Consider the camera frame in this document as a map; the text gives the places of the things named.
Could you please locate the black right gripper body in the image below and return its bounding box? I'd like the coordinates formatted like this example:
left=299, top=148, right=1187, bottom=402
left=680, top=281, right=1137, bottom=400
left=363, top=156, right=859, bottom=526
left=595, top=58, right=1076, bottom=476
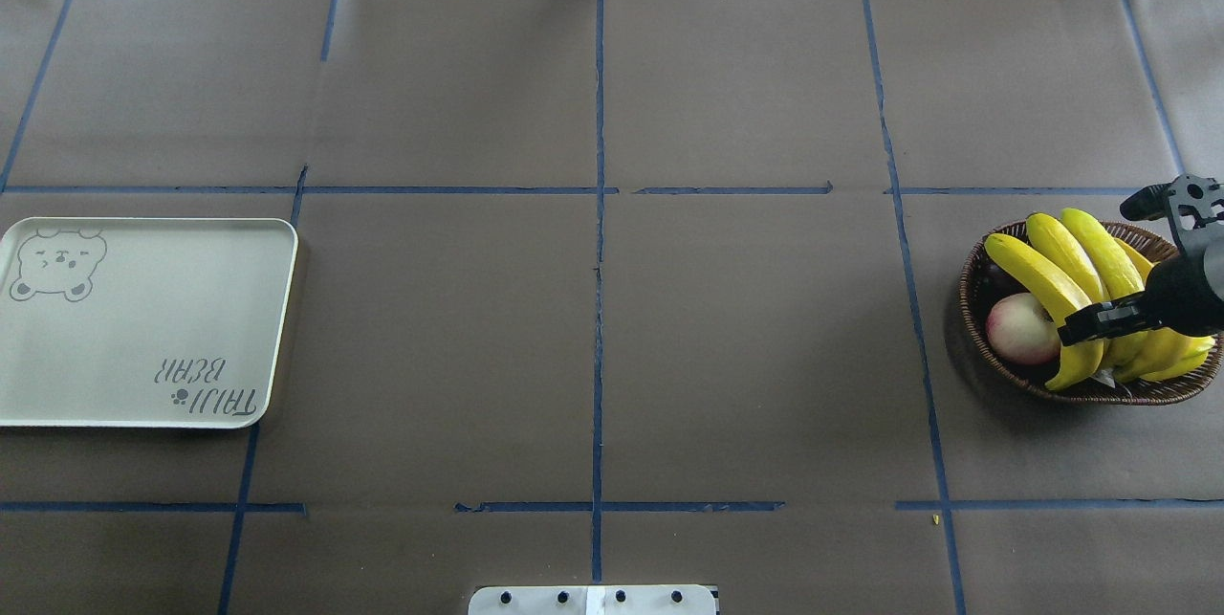
left=1144, top=243, right=1223, bottom=336

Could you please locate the yellow banana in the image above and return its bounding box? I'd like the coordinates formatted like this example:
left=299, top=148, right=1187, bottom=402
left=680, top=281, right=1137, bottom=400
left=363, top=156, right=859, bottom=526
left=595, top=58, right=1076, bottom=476
left=1026, top=212, right=1099, bottom=304
left=983, top=232, right=1106, bottom=392
left=1060, top=207, right=1151, bottom=383
left=1105, top=327, right=1215, bottom=383

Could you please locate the brown wicker basket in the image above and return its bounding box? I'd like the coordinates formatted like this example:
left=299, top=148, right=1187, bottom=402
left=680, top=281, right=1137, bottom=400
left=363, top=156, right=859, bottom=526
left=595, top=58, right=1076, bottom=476
left=945, top=221, right=1222, bottom=406

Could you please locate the pink peach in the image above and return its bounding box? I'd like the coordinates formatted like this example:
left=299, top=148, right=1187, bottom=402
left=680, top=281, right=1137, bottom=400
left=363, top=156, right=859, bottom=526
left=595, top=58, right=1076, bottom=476
left=985, top=293, right=1060, bottom=366

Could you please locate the cream bear print tray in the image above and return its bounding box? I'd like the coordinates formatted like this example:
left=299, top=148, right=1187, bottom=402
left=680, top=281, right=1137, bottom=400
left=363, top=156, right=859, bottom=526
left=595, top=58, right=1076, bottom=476
left=1, top=217, right=300, bottom=430

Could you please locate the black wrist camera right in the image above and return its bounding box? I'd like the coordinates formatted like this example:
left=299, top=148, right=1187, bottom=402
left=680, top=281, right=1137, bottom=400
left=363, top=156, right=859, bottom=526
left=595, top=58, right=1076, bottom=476
left=1119, top=174, right=1223, bottom=252

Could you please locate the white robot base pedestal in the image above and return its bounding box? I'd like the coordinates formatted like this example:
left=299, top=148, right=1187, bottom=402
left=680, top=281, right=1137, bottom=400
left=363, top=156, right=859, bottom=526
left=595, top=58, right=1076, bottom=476
left=468, top=583, right=720, bottom=614

